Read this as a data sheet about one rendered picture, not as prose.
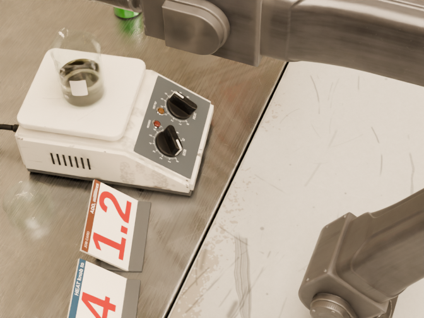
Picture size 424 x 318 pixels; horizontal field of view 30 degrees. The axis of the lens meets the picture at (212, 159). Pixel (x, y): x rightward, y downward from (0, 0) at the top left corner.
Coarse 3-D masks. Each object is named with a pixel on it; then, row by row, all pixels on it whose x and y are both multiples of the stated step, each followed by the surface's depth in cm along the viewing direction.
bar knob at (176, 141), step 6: (168, 126) 87; (162, 132) 88; (168, 132) 87; (174, 132) 87; (156, 138) 88; (162, 138) 88; (168, 138) 87; (174, 138) 87; (156, 144) 87; (162, 144) 88; (168, 144) 88; (174, 144) 87; (180, 144) 87; (162, 150) 87; (168, 150) 88; (174, 150) 87; (180, 150) 87
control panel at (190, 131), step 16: (160, 80) 92; (160, 96) 91; (192, 96) 94; (144, 128) 88; (160, 128) 89; (176, 128) 90; (192, 128) 91; (144, 144) 87; (192, 144) 90; (160, 160) 87; (176, 160) 88; (192, 160) 89
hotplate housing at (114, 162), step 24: (144, 96) 90; (24, 144) 87; (48, 144) 87; (72, 144) 86; (96, 144) 86; (120, 144) 86; (48, 168) 90; (72, 168) 89; (96, 168) 88; (120, 168) 87; (144, 168) 87; (168, 192) 90
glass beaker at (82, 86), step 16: (64, 32) 84; (80, 32) 84; (64, 48) 85; (80, 48) 86; (96, 48) 84; (64, 64) 81; (80, 64) 81; (96, 64) 83; (64, 80) 83; (80, 80) 83; (96, 80) 84; (64, 96) 86; (80, 96) 85; (96, 96) 86
